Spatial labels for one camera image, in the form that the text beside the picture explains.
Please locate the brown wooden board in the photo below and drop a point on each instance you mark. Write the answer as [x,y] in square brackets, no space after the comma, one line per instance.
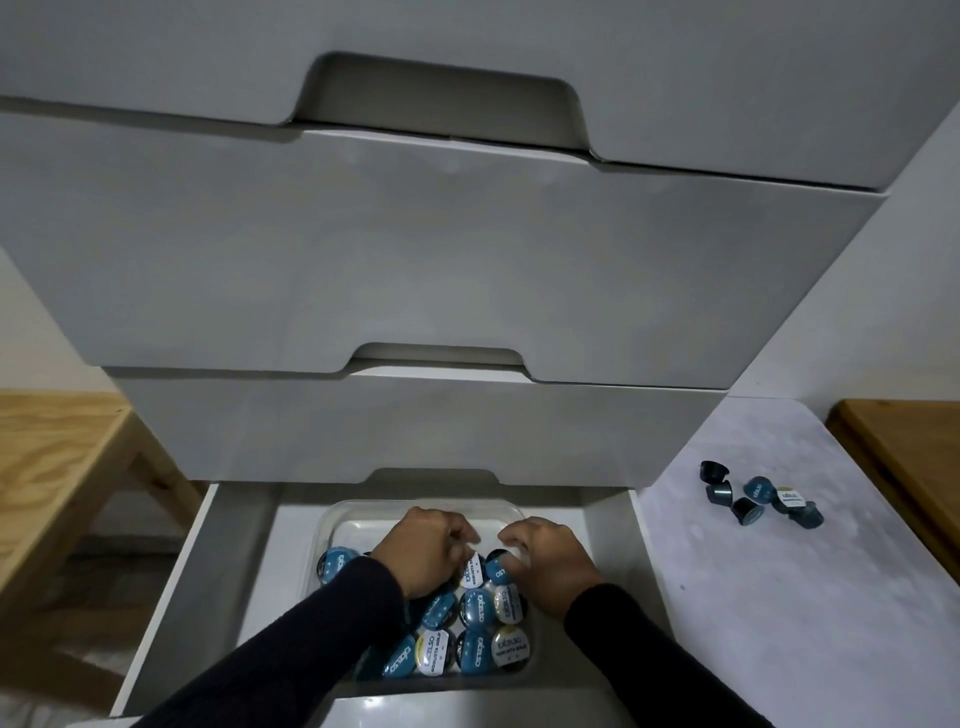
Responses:
[911,457]

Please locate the person's left forearm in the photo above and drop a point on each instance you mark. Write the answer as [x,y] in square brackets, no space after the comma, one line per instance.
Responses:
[300,652]

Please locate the pile of blue coffee capsules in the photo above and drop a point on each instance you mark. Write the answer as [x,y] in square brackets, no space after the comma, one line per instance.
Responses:
[475,651]

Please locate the cluster of dark loose capsules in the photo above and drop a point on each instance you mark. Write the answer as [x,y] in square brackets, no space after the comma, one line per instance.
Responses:
[759,490]

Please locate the light wooden table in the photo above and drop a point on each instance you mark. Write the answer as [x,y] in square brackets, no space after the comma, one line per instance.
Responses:
[52,465]

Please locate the white-lidded coffee capsule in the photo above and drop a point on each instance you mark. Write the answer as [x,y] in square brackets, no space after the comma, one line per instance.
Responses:
[472,577]

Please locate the white small drawer front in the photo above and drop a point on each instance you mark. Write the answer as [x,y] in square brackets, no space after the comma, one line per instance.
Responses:
[420,424]

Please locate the white large drawer front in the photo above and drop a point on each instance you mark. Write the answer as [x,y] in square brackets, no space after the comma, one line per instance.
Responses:
[420,247]

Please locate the person's right hand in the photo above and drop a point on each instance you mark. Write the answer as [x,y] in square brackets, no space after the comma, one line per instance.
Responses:
[559,570]

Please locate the person's right fingers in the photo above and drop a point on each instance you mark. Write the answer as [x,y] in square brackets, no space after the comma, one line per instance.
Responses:
[519,538]

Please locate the white upper drawer front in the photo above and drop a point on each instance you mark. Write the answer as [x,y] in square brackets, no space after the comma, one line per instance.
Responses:
[675,67]

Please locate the blue-lidded coffee capsule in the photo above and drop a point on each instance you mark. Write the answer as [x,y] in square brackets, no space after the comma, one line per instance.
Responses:
[499,571]

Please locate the clear plastic tray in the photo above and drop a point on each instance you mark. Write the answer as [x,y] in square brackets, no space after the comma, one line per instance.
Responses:
[360,521]

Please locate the person's right forearm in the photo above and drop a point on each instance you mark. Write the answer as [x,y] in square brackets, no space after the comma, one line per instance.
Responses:
[652,660]

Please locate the person's left hand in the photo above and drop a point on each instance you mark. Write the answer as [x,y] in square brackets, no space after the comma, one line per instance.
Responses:
[420,551]

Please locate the white open drawer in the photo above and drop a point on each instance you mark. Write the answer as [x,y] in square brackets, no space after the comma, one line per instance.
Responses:
[247,555]

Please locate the person's left fingers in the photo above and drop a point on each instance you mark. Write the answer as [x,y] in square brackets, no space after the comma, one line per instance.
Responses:
[461,544]

